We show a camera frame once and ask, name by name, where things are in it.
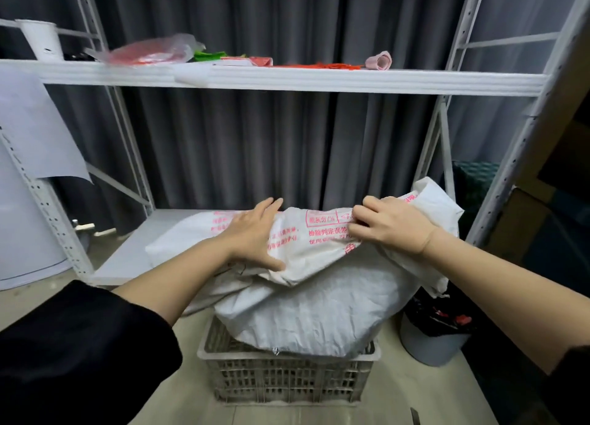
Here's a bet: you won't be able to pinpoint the person's left hand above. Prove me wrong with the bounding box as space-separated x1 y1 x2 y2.
216 197 286 273

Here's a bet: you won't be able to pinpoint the person's right hand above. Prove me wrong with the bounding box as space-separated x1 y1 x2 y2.
348 195 439 257

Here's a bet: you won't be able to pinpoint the white woven sack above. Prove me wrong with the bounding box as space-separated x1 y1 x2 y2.
145 176 464 359

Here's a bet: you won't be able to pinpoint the person's left forearm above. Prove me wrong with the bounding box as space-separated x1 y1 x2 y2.
112 238 231 327

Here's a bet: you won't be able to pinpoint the person's right forearm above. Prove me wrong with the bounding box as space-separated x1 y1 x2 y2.
422 228 590 375

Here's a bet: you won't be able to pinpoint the large blue-printed cardboard box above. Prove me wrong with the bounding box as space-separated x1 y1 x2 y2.
488 187 590 297

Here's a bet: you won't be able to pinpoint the person's black left sleeve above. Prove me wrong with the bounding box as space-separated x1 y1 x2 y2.
0 279 183 425

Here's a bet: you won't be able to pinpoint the person's black sleeve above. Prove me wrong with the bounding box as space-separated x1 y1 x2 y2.
0 279 183 425
543 346 590 425

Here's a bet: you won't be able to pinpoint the clear plastic bag red contents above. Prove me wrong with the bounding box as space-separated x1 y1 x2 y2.
84 33 206 67

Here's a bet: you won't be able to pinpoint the person's black right sleeve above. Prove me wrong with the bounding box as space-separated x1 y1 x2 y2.
543 346 590 425

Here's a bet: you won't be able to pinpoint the green mesh bundle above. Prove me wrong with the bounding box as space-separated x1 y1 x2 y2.
454 161 501 236

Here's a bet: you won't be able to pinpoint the grey curtain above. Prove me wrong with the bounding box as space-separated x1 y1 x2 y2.
0 0 586 232

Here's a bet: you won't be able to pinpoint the red scraps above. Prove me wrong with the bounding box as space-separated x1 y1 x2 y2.
433 309 473 327

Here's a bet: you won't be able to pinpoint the grey trash bin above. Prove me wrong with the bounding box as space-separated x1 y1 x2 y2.
399 314 471 368

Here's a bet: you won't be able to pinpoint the white plastic slotted basket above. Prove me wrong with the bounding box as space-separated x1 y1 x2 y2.
197 316 382 405

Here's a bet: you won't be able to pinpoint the white metal shelf rack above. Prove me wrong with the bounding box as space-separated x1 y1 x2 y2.
0 0 590 287

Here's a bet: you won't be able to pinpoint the pink roll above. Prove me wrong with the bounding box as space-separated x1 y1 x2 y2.
364 51 393 72

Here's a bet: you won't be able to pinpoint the white tape strip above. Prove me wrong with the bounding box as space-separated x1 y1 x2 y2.
173 65 215 88

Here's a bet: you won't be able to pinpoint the pile of red ties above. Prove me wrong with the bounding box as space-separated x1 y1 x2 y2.
276 62 363 70

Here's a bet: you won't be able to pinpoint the white cylindrical appliance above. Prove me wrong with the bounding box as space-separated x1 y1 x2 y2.
0 139 74 292

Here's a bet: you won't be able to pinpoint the white paper sheet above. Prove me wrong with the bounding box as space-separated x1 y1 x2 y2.
0 67 93 183

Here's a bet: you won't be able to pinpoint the white paper cup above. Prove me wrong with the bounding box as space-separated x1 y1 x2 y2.
16 19 65 62

